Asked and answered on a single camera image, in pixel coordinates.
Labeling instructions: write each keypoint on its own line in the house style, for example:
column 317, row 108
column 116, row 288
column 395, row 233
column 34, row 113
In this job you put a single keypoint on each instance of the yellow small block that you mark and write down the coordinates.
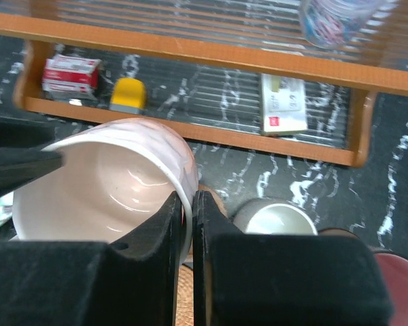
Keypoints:
column 128, row 96

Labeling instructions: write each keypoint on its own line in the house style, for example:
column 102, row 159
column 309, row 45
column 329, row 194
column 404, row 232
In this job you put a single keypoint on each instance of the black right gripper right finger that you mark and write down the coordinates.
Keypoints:
column 257, row 279

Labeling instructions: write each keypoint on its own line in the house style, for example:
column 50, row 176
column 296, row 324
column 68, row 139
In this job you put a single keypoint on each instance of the green white flat box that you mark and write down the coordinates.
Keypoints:
column 283, row 109

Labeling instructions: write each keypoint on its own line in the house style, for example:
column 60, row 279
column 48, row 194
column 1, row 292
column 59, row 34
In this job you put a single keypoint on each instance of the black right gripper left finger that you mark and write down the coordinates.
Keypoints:
column 132, row 281

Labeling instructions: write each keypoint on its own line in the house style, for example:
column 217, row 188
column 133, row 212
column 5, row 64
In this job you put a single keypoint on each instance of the white speckled mug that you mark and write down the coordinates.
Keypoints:
column 273, row 216

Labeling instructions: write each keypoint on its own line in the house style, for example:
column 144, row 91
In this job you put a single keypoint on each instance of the woven rattan coaster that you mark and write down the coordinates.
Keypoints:
column 185, row 301

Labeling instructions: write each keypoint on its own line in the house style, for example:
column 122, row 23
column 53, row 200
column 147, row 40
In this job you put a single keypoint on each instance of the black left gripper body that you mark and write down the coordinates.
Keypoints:
column 23, row 133

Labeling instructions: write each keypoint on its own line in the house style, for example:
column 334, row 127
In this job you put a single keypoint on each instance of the maroon speckled mug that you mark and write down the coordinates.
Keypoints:
column 394, row 269

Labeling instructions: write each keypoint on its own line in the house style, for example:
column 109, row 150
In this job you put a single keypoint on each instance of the red white small box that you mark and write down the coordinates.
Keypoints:
column 71, row 77

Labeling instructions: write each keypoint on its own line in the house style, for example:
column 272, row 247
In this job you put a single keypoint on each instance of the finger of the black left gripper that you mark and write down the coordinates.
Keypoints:
column 20, row 166

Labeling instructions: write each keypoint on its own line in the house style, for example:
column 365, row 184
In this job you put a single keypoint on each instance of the orange wooden rack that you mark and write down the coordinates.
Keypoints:
column 257, row 36

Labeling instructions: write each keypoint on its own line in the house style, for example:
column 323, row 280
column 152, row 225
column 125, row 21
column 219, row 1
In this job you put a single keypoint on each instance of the pink mug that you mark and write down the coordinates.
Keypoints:
column 113, row 178

